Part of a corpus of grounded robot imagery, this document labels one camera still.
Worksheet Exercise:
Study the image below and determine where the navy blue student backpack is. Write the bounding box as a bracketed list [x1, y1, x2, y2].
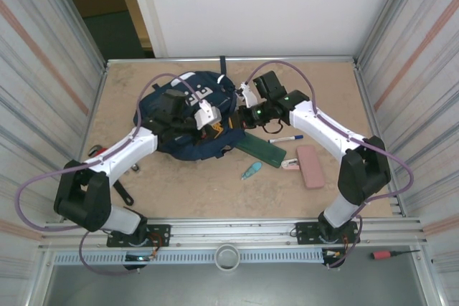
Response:
[133, 55, 249, 162]

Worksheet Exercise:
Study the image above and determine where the blue and white marker pen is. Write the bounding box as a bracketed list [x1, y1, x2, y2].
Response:
[268, 134, 304, 143]

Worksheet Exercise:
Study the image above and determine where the green pencil case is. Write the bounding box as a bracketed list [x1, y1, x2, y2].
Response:
[235, 130, 287, 169]

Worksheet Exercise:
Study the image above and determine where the teal correction tape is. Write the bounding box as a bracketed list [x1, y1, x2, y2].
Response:
[240, 162, 263, 181]

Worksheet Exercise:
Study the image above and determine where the pink pencil case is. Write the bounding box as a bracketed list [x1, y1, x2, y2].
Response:
[295, 145, 326, 189]

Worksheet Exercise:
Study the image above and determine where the white round pipe fitting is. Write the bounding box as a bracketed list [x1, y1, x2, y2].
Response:
[214, 244, 241, 270]

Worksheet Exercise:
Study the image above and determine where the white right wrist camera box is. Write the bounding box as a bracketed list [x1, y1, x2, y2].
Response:
[237, 82, 258, 107]

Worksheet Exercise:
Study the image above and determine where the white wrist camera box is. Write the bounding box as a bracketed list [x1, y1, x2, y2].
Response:
[237, 82, 258, 107]
[194, 100, 222, 130]

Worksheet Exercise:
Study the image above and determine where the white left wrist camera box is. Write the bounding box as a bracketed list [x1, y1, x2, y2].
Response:
[194, 100, 222, 130]

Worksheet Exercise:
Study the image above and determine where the aluminium table edge rail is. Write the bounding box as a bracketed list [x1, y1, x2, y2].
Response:
[105, 55, 358, 67]

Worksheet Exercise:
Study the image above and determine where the aluminium mounting rail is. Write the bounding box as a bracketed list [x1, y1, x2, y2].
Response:
[38, 215, 430, 252]

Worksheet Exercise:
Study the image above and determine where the red pipe wrench black handle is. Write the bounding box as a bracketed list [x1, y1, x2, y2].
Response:
[88, 144, 134, 206]

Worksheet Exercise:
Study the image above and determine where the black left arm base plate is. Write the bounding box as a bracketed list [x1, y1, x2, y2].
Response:
[106, 224, 172, 249]

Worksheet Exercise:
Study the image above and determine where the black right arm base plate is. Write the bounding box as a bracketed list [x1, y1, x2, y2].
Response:
[294, 221, 360, 247]

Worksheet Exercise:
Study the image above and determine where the grey slotted cable duct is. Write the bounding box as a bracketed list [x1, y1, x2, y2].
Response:
[52, 250, 323, 267]

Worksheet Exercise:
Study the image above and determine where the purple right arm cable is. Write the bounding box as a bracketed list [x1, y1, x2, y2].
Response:
[250, 60, 415, 270]

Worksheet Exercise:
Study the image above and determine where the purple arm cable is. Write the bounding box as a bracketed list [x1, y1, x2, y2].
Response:
[250, 60, 415, 270]
[16, 73, 197, 277]

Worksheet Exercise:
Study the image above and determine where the red handled screwdriver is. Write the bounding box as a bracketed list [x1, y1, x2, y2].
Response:
[371, 248, 422, 261]

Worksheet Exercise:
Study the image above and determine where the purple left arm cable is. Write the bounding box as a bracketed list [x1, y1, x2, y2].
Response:
[16, 73, 197, 277]

